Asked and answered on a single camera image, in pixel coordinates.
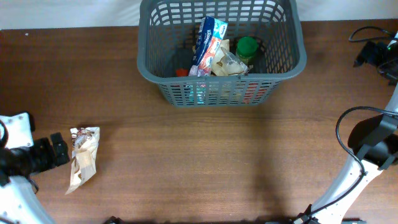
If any brown white snack bag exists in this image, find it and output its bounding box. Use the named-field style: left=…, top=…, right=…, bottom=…
left=65, top=127, right=100, bottom=195

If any orange pasta package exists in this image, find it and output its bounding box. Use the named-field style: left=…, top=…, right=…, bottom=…
left=172, top=68, right=268, bottom=105

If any green lidded glass jar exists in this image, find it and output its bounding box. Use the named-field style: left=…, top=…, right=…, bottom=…
left=236, top=36, right=259, bottom=65

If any white brown panko bag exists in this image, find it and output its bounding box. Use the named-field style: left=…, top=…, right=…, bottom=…
left=192, top=39, right=249, bottom=77

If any Kleenex tissue multipack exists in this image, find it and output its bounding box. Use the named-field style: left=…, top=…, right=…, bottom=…
left=186, top=16, right=229, bottom=105

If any grey plastic shopping basket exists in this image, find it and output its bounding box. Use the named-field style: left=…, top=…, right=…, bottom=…
left=137, top=0, right=307, bottom=107

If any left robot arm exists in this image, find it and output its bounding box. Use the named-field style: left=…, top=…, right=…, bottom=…
left=1, top=111, right=70, bottom=223

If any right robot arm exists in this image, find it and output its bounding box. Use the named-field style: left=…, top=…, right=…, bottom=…
left=293, top=30, right=397, bottom=223

